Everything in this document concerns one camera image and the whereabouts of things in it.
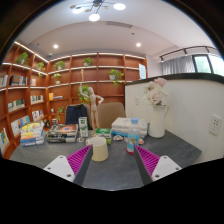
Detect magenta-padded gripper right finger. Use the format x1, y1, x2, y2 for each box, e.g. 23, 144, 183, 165
133, 144, 183, 186

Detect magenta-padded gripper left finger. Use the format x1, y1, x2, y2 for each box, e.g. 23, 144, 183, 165
43, 144, 95, 187

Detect clear blue-capped water bottle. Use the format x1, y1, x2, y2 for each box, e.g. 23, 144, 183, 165
126, 117, 141, 155

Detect stack of dark books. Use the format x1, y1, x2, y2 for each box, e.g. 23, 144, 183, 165
45, 123, 79, 144

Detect cream ceramic mug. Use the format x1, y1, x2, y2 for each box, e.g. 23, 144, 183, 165
85, 136, 110, 163

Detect white ceramic vase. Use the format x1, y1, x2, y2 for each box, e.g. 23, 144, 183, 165
147, 104, 170, 139

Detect tall green white carton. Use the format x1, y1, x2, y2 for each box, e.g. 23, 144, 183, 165
77, 116, 90, 138

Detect stack of colourful books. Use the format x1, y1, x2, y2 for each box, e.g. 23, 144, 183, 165
19, 121, 46, 148

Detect green white tissue box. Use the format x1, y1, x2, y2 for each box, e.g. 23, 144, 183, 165
94, 127, 113, 145

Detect dark blue chair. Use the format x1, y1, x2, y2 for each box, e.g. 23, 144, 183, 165
64, 103, 93, 129

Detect white tissue packs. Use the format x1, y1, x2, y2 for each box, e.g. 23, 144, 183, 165
110, 116, 149, 138

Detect wooden artist mannequin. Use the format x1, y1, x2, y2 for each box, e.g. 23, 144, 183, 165
78, 83, 105, 132

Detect wooden shelf unit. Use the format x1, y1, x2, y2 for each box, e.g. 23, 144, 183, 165
0, 40, 148, 159

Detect grey curtain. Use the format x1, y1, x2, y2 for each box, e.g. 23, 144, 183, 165
161, 55, 196, 76

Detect window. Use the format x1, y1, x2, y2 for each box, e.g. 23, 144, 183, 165
192, 53, 224, 78

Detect ceiling air vent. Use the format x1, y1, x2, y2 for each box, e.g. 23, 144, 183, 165
105, 20, 133, 29

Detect ceiling lamp with round lights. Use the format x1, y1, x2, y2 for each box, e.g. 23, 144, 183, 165
69, 0, 127, 23

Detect white wall power outlet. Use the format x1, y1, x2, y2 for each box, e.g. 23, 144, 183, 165
208, 114, 223, 137

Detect white wall notice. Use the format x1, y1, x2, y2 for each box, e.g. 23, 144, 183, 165
138, 63, 148, 80

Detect dark curtain rail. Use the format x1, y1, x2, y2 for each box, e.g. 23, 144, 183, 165
159, 45, 219, 63

